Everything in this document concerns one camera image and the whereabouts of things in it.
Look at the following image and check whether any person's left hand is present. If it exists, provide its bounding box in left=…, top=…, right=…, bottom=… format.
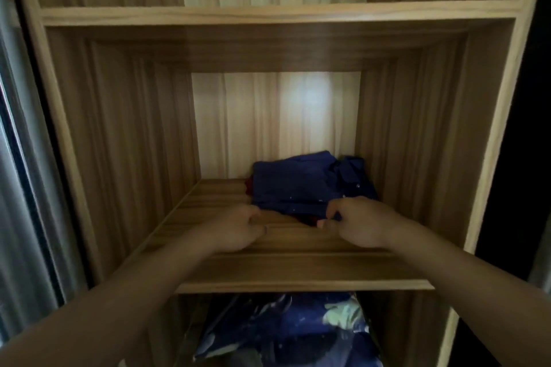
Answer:
left=205, top=204, right=268, bottom=254

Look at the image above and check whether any wooden wardrobe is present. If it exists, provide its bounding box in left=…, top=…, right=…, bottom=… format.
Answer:
left=8, top=0, right=550, bottom=367

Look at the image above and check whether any person's right forearm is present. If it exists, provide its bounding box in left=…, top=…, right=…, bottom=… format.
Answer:
left=386, top=218, right=551, bottom=367

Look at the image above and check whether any blue printed folded bedding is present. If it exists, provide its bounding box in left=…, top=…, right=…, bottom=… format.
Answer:
left=192, top=291, right=385, bottom=367

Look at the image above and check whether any person's right hand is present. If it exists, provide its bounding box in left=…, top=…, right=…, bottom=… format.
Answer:
left=316, top=196, right=406, bottom=249

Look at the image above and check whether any blue shirt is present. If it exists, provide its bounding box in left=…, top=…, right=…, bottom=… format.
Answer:
left=250, top=150, right=379, bottom=220

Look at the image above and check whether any person's left forearm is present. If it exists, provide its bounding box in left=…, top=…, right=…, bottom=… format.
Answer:
left=0, top=224, right=221, bottom=367

